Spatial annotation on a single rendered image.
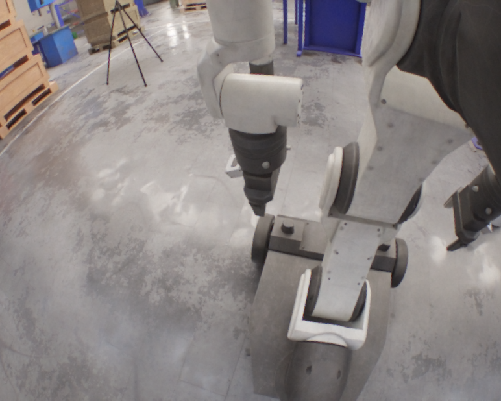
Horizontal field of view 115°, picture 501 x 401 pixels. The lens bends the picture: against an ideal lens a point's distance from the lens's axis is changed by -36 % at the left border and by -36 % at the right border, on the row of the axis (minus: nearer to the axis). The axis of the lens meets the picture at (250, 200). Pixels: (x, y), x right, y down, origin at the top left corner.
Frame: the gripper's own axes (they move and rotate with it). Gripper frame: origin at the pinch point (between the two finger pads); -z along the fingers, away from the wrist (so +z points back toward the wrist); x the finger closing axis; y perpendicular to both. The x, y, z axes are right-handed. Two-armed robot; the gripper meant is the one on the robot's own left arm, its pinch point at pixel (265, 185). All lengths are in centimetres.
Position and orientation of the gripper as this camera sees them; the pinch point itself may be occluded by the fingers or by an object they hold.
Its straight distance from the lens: 51.9
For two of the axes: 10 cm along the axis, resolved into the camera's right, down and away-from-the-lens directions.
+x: 2.6, -8.7, 4.1
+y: -9.6, -1.8, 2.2
